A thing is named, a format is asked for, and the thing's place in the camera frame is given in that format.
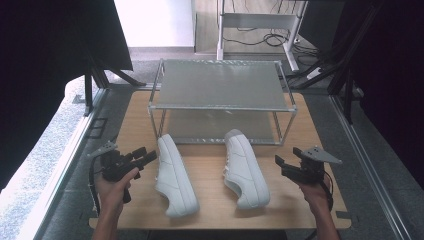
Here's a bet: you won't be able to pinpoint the white metal desk frame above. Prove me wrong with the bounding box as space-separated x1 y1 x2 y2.
215 0 308 73

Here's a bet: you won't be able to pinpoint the white power strip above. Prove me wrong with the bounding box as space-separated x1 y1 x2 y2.
305 67 323 80

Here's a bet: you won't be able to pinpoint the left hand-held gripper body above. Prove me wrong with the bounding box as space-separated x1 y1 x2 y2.
87 141 141 204

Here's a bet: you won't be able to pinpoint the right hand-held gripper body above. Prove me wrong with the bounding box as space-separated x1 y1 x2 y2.
281 145 343 185

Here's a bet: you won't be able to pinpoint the person's left hand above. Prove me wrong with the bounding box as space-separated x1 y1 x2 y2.
94 167 140 219

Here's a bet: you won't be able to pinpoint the metal two-tier shoe rack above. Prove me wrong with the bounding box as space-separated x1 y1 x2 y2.
147 58 298 147

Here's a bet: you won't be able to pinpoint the white sneaker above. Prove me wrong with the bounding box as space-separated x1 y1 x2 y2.
222 128 271 211
154 133 201 219

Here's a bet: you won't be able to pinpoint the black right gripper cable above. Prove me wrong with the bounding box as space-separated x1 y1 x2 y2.
320 169 335 212

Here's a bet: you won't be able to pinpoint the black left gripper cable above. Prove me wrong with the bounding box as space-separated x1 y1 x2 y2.
87 155 102 216

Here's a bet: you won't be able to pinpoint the black floor cables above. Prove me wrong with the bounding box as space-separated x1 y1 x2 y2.
222 24 321 68

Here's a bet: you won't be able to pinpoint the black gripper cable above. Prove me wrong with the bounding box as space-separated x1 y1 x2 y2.
87 155 102 216
320 169 335 212

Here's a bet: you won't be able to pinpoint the person's right hand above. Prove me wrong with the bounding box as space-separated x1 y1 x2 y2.
297 175 333 216

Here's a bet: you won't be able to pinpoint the black curtain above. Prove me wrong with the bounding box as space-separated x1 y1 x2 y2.
333 0 424 191
0 0 134 193

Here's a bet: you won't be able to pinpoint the black metal stand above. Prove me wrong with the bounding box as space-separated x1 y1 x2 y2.
82 49 148 118
285 0 383 126

